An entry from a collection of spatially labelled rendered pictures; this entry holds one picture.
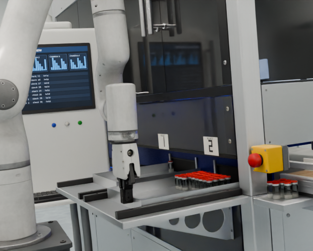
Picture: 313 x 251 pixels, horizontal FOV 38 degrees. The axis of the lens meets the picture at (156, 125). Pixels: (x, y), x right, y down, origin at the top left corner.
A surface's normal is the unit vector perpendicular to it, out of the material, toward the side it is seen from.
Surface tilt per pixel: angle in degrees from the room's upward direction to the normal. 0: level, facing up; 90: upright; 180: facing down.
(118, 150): 87
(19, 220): 90
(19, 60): 71
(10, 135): 27
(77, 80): 90
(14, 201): 90
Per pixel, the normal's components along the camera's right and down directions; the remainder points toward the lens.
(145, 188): 0.45, 0.01
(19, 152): 0.78, -0.11
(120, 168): -0.86, 0.11
